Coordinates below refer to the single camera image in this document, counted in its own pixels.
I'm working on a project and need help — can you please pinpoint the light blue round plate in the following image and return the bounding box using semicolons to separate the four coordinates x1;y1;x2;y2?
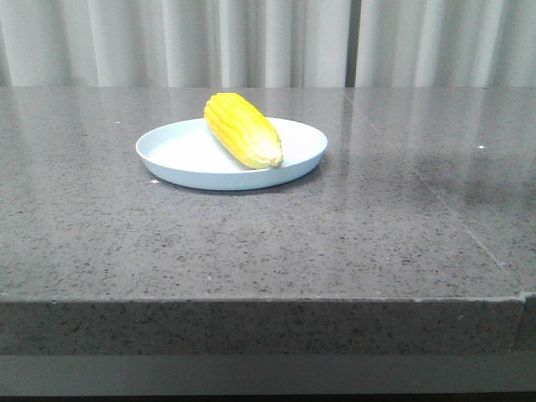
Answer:
136;117;327;191

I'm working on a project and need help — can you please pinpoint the grey curtain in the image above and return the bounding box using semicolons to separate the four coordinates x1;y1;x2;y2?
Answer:
1;1;535;88

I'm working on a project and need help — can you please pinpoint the yellow corn cob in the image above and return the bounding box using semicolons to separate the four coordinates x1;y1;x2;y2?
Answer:
204;92;283;169

